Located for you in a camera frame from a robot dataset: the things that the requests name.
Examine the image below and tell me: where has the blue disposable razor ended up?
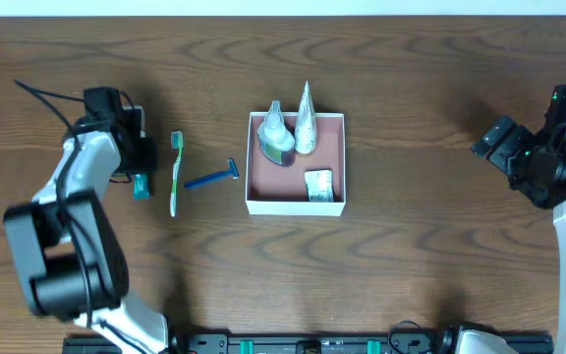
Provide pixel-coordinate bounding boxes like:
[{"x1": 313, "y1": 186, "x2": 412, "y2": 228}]
[{"x1": 184, "y1": 158, "x2": 240, "y2": 190}]

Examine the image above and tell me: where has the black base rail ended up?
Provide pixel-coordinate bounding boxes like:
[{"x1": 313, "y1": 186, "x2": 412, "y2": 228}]
[{"x1": 62, "y1": 331, "x2": 554, "y2": 354}]

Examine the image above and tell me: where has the white cream tube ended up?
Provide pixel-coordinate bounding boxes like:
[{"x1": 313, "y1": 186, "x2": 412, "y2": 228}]
[{"x1": 295, "y1": 82, "x2": 317, "y2": 154}]

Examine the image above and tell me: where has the red teal toothpaste tube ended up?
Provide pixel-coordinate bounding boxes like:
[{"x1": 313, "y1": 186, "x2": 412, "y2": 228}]
[{"x1": 133, "y1": 174, "x2": 151, "y2": 200}]

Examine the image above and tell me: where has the clear spray bottle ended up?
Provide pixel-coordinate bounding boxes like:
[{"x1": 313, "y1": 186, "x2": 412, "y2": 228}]
[{"x1": 257, "y1": 100, "x2": 296, "y2": 167}]

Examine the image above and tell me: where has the green white toothbrush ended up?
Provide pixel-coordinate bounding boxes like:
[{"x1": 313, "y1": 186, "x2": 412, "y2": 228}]
[{"x1": 170, "y1": 131, "x2": 184, "y2": 217}]

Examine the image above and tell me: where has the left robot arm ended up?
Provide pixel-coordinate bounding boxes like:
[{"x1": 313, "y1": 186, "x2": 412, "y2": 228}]
[{"x1": 3, "y1": 87, "x2": 180, "y2": 353}]

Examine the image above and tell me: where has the white open cardboard box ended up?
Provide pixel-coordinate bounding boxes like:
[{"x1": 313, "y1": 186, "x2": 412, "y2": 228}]
[{"x1": 245, "y1": 112, "x2": 347, "y2": 217}]

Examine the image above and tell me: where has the green soap packet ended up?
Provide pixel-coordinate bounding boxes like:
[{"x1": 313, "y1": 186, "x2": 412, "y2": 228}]
[{"x1": 305, "y1": 170, "x2": 335, "y2": 203}]

